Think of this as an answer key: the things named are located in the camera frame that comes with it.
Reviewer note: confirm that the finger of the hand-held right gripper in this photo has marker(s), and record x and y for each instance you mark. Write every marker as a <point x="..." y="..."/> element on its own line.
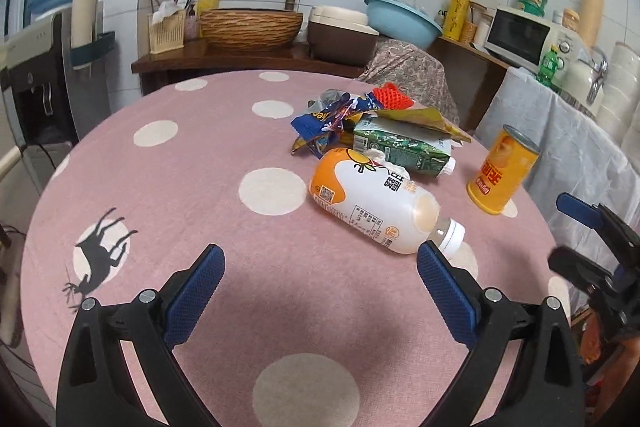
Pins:
<point x="575" y="264"/>
<point x="577" y="209"/>

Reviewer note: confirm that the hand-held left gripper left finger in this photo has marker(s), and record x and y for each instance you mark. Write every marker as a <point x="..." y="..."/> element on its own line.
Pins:
<point x="195" y="292"/>

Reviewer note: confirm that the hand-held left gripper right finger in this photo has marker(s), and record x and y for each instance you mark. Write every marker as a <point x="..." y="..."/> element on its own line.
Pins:
<point x="445" y="292"/>

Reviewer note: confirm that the yellow snack can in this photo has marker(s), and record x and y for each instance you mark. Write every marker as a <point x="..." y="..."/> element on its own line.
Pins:
<point x="500" y="172"/>

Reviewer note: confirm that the orange white plastic bottle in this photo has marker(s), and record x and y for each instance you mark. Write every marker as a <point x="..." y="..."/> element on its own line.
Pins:
<point x="360" y="197"/>

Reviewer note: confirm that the person's right hand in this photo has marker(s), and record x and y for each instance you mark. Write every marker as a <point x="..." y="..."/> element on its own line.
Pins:
<point x="590" y="339"/>

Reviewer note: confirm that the pale grey cover cloth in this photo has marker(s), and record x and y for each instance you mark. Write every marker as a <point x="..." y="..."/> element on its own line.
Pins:
<point x="565" y="147"/>

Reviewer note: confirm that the pink dotted tablecloth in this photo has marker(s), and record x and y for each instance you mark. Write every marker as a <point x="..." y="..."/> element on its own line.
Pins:
<point x="200" y="207"/>

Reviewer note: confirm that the stack of white bowls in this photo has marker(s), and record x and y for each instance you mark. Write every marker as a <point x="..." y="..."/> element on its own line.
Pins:
<point x="622" y="92"/>

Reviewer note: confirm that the green plastic bottle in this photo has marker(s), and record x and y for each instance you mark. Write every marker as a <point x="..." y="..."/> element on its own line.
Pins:
<point x="550" y="67"/>

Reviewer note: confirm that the green drink carton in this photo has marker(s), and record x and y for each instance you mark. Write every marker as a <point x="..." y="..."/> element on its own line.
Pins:
<point x="400" y="147"/>

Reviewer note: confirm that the olive yellow wrapper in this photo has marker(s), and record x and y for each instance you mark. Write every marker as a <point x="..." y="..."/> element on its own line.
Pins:
<point x="425" y="119"/>

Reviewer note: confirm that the brown wooden cabinet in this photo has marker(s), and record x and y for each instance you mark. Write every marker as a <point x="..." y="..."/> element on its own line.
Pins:
<point x="465" y="67"/>

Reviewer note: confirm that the white microwave oven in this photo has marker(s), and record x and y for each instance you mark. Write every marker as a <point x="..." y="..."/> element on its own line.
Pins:
<point x="515" y="34"/>

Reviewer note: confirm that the small yellowish jar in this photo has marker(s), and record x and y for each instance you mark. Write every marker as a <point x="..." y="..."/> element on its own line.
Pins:
<point x="571" y="21"/>

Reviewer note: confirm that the red foam fruit net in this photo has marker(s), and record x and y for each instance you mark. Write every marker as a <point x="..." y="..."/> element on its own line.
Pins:
<point x="395" y="97"/>

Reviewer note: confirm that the white jar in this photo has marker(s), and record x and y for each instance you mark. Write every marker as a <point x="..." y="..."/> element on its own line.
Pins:
<point x="482" y="32"/>

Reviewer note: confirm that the blue snack wrapper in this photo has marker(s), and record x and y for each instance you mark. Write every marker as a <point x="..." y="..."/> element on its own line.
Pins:
<point x="312" y="122"/>

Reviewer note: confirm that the colourful candy wrapper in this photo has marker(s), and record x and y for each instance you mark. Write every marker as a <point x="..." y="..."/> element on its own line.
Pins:
<point x="357" y="104"/>

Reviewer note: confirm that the small wicker cup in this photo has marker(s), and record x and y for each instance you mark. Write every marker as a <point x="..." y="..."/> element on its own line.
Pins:
<point x="468" y="33"/>

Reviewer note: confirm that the floral cloth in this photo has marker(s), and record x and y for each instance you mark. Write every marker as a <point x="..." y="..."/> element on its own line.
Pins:
<point x="415" y="72"/>

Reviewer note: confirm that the silver foil wrapper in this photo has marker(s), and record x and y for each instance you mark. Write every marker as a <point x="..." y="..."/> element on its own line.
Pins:
<point x="327" y="97"/>

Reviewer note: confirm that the dark wooden counter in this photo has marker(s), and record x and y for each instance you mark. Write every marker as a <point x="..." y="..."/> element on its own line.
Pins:
<point x="200" y="59"/>

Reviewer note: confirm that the yellow wrap roll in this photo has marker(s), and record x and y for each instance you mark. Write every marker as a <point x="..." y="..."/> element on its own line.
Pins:
<point x="457" y="9"/>

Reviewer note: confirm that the light blue basin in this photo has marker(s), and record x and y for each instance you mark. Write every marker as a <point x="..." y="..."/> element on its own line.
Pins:
<point x="400" y="24"/>

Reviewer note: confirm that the beige utensil holder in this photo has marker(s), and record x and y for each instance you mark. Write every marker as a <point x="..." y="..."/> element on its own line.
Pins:
<point x="167" y="37"/>

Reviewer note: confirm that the wicker pattern basin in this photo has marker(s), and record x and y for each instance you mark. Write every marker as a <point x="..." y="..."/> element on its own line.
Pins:
<point x="250" y="32"/>

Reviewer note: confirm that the grey water dispenser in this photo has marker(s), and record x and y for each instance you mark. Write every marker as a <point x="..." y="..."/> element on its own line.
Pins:
<point x="40" y="72"/>

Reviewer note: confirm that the brown white container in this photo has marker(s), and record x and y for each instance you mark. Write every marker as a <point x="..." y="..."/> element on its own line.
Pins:
<point x="340" y="39"/>

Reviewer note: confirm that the white tissue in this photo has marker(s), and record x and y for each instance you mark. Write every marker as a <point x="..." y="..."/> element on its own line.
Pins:
<point x="165" y="12"/>

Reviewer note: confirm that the teal wall holder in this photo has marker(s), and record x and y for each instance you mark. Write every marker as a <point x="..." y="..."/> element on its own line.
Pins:
<point x="92" y="52"/>

